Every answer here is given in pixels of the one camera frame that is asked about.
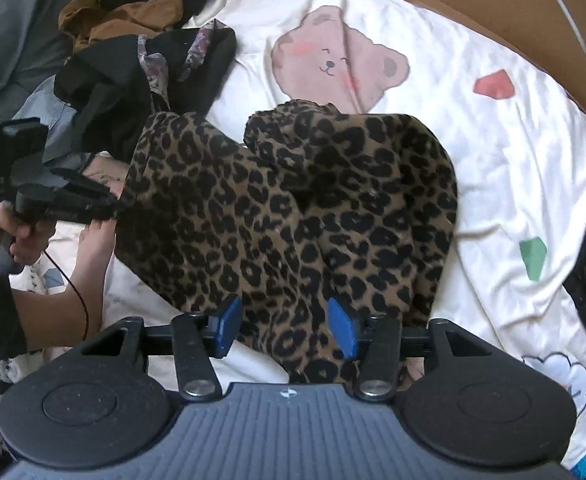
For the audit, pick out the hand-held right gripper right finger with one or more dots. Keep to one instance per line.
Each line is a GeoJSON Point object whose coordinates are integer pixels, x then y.
{"type": "Point", "coordinates": [343, 331]}

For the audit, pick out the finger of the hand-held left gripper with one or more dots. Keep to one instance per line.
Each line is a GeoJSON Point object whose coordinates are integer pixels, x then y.
{"type": "Point", "coordinates": [80, 185]}
{"type": "Point", "coordinates": [83, 210]}

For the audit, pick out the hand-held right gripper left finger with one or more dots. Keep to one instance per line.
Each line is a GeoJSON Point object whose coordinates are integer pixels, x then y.
{"type": "Point", "coordinates": [228, 322]}

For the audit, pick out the leopard print pants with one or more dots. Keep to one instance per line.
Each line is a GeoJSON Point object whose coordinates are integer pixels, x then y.
{"type": "Point", "coordinates": [283, 210]}

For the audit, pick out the light blue denim garment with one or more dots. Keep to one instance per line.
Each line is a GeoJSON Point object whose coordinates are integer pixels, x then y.
{"type": "Point", "coordinates": [48, 110]}

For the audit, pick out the person's bare leg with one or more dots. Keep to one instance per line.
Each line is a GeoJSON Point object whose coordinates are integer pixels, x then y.
{"type": "Point", "coordinates": [58, 310]}

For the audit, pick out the black floral garment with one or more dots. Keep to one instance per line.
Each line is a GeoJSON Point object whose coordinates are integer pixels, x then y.
{"type": "Point", "coordinates": [108, 85]}

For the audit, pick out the grey cloth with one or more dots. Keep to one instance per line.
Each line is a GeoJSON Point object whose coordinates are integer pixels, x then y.
{"type": "Point", "coordinates": [18, 30]}

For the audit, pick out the brown garment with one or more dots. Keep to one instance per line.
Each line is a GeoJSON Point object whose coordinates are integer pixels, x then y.
{"type": "Point", "coordinates": [128, 15]}

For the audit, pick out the white bear print blanket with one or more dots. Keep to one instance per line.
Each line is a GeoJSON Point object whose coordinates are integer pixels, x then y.
{"type": "Point", "coordinates": [473, 170]}

